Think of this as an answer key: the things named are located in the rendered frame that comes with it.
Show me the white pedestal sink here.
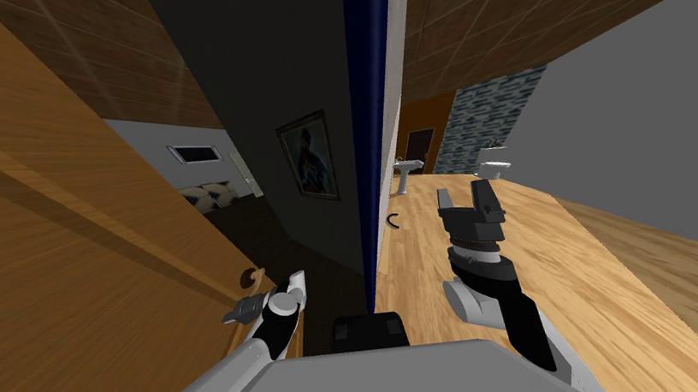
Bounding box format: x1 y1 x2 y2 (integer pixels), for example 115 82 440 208
389 155 429 198

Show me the white framed dark window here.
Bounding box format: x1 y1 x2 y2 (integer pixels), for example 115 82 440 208
167 136 226 170

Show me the white door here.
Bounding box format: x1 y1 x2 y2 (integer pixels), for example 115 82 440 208
228 146 265 202

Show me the round wooden door knob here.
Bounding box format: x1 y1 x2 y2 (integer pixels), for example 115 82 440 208
238 265 268 292

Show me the dark brown door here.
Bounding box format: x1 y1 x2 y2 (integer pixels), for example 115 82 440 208
403 127 443 177

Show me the blue and white door leaf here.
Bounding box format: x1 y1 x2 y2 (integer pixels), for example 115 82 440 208
319 0 466 315

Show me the dark framed portrait picture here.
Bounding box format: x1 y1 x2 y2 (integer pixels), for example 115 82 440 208
272 108 343 210

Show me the sofa with patterned cushions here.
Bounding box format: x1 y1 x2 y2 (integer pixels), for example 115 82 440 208
177 178 239 217

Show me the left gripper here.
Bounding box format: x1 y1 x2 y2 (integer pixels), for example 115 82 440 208
218 292 274 328

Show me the white toilet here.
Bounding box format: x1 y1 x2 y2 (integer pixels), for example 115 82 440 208
470 136 516 183

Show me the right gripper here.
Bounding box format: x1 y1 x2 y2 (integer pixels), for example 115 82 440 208
434 176 512 256

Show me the brown wooden door leaf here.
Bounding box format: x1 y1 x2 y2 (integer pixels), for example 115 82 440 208
0 0 314 392

